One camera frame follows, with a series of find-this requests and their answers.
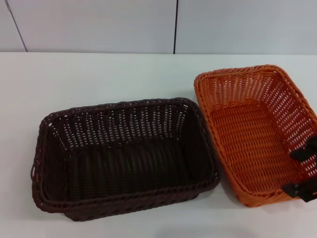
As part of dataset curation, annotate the orange woven basket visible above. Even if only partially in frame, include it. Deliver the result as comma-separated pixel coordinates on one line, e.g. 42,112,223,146
193,64,317,208

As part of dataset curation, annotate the dark brown woven basket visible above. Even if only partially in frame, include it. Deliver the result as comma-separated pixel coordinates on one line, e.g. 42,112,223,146
31,97,221,223

